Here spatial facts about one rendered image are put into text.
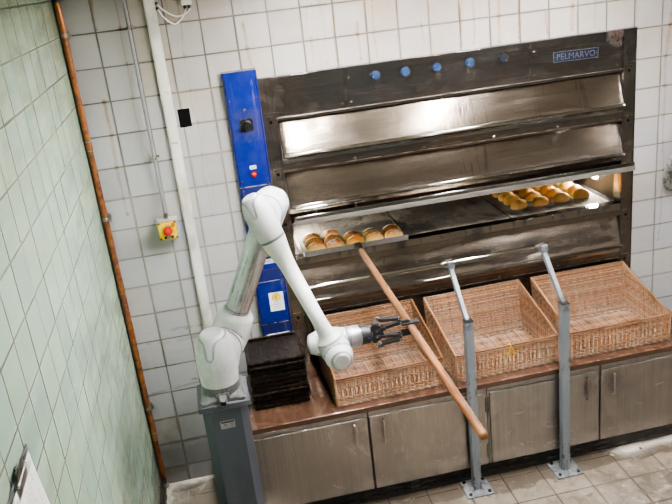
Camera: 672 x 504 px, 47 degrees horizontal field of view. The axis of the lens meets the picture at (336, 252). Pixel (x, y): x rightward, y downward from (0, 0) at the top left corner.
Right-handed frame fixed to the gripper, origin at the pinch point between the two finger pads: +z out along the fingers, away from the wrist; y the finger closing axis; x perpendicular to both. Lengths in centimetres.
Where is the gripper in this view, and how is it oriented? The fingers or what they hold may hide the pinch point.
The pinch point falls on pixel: (410, 326)
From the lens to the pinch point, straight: 309.3
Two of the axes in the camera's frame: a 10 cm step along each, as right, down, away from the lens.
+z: 9.8, -1.6, 1.4
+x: 1.9, 3.3, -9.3
